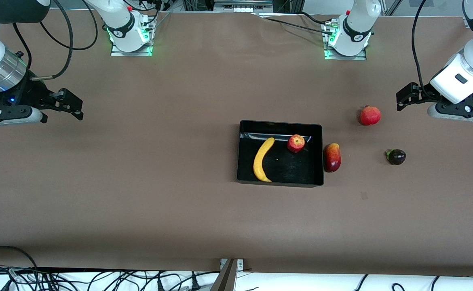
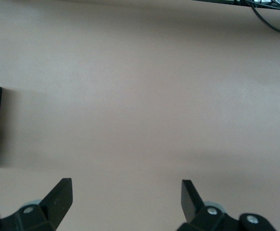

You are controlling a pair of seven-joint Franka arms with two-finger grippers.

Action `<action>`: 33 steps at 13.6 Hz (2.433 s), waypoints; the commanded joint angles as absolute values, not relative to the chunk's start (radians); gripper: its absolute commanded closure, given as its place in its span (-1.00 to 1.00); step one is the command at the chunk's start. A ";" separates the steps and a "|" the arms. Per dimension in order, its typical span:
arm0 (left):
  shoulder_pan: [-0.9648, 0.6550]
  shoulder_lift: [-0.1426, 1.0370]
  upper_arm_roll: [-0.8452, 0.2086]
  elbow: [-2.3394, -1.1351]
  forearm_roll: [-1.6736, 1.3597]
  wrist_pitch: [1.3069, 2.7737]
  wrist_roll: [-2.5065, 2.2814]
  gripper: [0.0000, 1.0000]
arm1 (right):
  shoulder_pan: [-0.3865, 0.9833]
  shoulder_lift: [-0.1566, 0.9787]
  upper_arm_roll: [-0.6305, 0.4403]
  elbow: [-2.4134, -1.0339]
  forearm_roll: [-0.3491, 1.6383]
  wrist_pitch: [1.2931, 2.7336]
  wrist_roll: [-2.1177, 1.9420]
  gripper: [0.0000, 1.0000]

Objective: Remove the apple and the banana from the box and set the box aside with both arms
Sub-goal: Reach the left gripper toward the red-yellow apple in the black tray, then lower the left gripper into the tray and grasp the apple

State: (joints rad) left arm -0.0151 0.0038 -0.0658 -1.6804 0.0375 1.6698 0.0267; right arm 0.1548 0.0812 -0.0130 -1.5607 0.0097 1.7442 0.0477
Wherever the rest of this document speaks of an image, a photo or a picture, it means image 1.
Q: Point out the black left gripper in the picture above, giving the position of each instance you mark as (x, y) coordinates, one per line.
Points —
(423, 96)

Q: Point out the brown table cover sheet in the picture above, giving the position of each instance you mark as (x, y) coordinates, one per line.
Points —
(139, 182)

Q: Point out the slanted aluminium profile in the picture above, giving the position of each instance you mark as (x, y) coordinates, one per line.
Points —
(393, 7)

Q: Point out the red pomegranate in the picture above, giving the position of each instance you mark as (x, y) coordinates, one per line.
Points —
(370, 116)

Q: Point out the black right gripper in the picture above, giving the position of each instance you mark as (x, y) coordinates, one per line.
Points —
(33, 93)

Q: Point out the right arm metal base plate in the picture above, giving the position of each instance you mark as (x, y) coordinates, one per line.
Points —
(117, 53)

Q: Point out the yellow banana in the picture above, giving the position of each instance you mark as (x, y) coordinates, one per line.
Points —
(258, 161)

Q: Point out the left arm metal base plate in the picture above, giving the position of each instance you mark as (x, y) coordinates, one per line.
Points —
(330, 57)

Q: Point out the dark purple mangosteen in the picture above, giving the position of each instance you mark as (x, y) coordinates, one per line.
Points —
(397, 157)

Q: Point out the silver metal bracket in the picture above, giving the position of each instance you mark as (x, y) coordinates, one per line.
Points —
(239, 264)

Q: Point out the red yellow mango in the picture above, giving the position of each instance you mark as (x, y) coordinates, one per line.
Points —
(332, 159)

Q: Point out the black plastic tray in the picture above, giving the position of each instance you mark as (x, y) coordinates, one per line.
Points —
(293, 169)

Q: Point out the aluminium frame structure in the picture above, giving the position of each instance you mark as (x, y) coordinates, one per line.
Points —
(240, 5)

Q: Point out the dark metal post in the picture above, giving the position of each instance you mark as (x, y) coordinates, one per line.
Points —
(224, 281)

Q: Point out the small red yellow apple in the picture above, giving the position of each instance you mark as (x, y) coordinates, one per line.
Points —
(296, 144)

